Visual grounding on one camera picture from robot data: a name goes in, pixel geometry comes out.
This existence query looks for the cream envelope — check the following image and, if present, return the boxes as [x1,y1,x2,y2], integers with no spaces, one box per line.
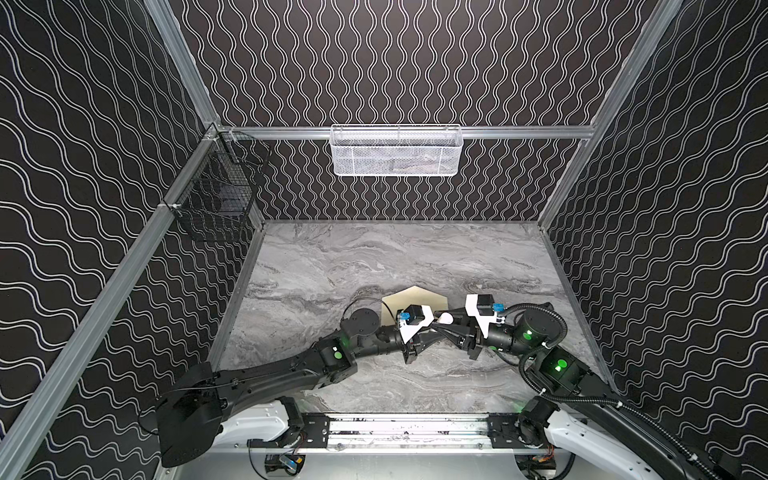
[381,286,448,326]

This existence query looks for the white glue stick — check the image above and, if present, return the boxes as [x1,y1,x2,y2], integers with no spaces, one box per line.
[437,312,454,325]

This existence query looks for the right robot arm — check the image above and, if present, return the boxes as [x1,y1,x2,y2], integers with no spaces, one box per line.
[431,303,744,479]

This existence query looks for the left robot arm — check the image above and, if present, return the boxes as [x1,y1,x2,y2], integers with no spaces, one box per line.
[155,308,444,467]

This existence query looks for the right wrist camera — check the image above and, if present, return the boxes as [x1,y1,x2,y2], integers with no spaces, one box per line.
[464,294,505,339]

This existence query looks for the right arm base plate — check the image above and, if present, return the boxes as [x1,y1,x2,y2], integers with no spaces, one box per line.
[486,413,542,449]

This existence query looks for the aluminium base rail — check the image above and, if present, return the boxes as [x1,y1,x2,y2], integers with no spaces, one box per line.
[251,411,577,454]

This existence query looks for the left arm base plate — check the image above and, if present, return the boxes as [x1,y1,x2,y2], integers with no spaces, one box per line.
[289,413,331,450]

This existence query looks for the white wire mesh basket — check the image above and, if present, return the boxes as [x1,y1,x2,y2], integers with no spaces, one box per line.
[329,124,464,177]

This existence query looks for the black wire basket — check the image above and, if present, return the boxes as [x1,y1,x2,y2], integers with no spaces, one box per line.
[171,132,273,244]

